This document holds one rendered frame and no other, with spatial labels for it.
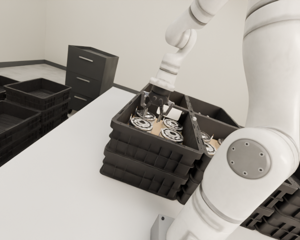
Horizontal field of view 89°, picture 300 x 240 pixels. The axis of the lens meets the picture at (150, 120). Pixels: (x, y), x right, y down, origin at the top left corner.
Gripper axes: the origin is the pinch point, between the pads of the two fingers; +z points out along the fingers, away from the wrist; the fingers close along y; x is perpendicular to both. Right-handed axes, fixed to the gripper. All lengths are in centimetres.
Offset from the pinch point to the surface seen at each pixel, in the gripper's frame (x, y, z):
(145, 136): 19.9, -1.8, -1.6
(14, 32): -202, 311, 30
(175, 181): 18.9, -16.4, 10.4
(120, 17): -311, 164, -60
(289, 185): 16.2, -46.8, -2.7
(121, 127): 20.4, 5.7, -1.7
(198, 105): -61, -27, 3
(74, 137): 6.8, 29.0, 20.7
